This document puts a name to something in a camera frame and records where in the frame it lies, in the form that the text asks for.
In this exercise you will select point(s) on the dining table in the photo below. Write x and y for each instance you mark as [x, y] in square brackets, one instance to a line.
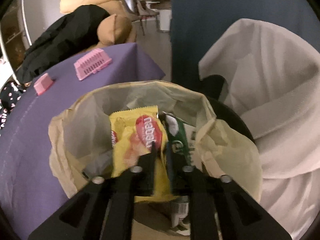
[161, 11]

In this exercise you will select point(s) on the purple tablecloth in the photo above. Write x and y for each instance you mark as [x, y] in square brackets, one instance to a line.
[30, 193]

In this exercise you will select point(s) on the pink hexagonal cup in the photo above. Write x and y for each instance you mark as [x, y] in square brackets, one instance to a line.
[43, 84]

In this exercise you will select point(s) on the grey dining chair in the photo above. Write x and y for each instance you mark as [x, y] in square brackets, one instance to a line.
[141, 14]

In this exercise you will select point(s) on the beige trash bag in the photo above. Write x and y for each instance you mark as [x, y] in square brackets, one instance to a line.
[108, 129]

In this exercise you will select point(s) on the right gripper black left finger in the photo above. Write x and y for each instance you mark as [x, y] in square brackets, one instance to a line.
[105, 210]

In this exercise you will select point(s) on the wooden display shelf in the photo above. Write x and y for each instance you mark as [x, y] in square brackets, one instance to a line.
[15, 38]

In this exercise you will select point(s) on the black pink spotted bag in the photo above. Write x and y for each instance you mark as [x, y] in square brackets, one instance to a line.
[11, 93]

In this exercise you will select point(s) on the white covered sofa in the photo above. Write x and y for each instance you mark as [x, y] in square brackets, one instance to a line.
[272, 78]

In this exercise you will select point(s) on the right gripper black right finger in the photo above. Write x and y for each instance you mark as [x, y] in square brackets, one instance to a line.
[221, 209]

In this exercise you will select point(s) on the black jacket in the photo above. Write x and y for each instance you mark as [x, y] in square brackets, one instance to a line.
[66, 37]

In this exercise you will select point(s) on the pink slatted plastic box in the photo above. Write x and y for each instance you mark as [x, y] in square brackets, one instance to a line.
[91, 63]

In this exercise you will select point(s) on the green white milk pouch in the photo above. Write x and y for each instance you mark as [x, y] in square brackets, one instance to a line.
[178, 154]

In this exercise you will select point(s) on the yellow nabati snack wrapper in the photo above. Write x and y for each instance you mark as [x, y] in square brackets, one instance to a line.
[133, 132]

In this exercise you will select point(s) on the tan beanbag sofa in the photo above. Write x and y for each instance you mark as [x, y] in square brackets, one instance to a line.
[116, 28]

